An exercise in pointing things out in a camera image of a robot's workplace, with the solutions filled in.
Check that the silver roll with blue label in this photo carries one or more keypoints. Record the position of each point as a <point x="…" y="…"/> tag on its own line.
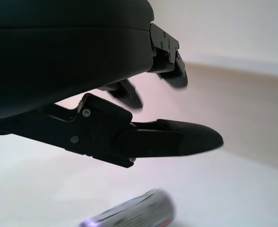
<point x="138" y="210"/>

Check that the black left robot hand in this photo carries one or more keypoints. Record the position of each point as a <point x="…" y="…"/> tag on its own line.
<point x="58" y="59"/>

